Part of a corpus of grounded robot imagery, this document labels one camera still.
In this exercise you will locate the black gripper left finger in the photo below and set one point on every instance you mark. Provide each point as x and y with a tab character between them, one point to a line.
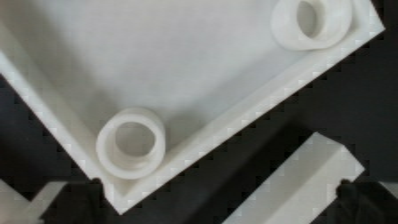
22	210

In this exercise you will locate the white L-shaped obstacle fence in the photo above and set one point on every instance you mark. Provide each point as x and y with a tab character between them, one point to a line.
297	191

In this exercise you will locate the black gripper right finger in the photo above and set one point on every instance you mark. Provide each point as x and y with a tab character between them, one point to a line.
367	203

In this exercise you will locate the white square table top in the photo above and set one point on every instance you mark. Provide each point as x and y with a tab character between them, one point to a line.
201	58

